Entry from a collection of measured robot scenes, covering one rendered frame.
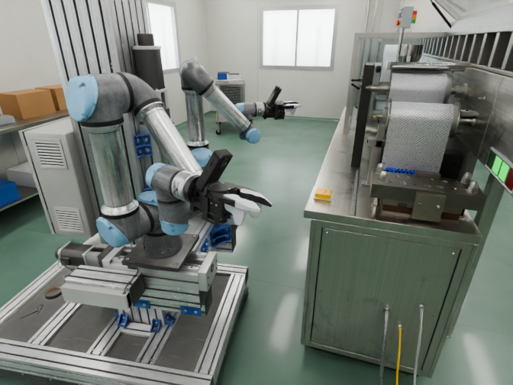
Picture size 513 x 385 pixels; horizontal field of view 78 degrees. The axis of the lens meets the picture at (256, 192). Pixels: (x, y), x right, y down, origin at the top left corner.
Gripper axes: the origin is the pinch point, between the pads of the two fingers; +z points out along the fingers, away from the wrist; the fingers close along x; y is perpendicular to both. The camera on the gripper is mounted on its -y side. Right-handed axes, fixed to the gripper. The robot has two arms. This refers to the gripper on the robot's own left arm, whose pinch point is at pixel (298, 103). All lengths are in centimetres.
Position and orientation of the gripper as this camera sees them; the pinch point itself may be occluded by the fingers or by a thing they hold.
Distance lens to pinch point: 184.0
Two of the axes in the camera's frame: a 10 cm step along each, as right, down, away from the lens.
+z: 9.6, -1.1, 2.4
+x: 2.6, 5.3, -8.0
